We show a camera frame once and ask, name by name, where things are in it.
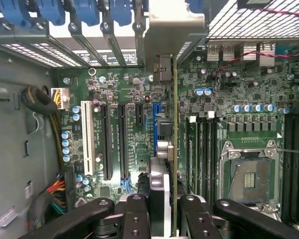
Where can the thin metal locking lever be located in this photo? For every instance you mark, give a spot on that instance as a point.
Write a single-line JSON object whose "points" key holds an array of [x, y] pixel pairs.
{"points": [[294, 151], [235, 174]]}

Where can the white PCI expansion slot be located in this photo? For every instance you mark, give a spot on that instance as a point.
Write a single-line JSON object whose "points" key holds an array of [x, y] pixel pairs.
{"points": [[87, 137]]}

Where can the metal slot cover strip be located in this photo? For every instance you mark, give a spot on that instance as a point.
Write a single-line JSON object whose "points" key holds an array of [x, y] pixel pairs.
{"points": [[89, 49], [115, 49], [139, 44]]}

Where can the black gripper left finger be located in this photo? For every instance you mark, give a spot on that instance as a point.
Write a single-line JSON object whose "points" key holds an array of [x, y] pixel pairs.
{"points": [[135, 219]]}

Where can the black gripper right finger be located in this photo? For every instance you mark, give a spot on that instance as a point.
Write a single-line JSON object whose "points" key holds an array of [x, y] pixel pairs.
{"points": [[200, 220]]}

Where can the black RAM slot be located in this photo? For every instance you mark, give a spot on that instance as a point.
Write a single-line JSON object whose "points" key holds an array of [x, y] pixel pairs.
{"points": [[202, 154], [215, 154], [297, 174], [209, 154], [191, 154], [288, 174]]}

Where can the blue expansion slot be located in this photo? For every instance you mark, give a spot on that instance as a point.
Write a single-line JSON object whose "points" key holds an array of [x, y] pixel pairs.
{"points": [[156, 127]]}

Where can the white power connector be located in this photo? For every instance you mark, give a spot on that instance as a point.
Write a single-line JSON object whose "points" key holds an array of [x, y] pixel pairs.
{"points": [[59, 98]]}

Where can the wide silver USB port block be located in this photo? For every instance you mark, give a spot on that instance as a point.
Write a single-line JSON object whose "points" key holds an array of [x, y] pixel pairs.
{"points": [[215, 52]]}

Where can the short black expansion slot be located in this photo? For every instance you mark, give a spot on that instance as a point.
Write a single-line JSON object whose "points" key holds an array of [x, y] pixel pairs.
{"points": [[139, 114]]}

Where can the silver PS2 port block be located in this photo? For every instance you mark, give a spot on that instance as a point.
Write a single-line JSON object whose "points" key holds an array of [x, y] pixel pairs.
{"points": [[250, 52]]}

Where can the long black expansion slot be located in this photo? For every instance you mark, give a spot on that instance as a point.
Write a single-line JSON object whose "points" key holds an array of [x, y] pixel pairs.
{"points": [[123, 142], [106, 142]]}

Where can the green motherboard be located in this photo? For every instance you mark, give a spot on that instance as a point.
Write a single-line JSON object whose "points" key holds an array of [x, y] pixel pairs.
{"points": [[139, 89]]}

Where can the CPU socket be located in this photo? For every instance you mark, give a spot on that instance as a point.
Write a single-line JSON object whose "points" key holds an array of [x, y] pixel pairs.
{"points": [[251, 179]]}

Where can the teal serial port connector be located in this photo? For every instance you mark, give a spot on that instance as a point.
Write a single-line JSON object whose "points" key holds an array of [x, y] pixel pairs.
{"points": [[289, 49]]}

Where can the silver PC case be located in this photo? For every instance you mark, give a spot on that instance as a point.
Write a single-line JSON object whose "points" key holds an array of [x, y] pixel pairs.
{"points": [[7, 149]]}

